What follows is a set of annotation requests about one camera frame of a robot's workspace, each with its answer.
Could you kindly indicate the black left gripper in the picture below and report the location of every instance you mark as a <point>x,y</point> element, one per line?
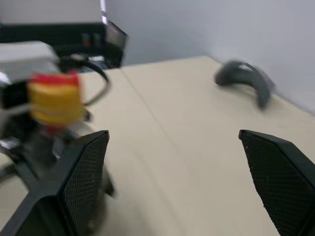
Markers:
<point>13,96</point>

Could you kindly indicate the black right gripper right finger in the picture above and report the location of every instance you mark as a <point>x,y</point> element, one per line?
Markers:
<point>283,177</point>

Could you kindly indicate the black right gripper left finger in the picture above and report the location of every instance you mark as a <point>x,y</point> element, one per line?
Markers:
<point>73,186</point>

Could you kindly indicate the red and yellow bottle cap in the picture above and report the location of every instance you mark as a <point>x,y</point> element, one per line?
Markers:
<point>54,100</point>

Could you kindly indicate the black background equipment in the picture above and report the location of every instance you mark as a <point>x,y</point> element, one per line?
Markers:
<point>73,34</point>

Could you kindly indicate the dark grey curved object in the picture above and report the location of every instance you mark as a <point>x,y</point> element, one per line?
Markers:
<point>246,78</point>

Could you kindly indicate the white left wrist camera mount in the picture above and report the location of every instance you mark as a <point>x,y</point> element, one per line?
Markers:
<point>24,57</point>

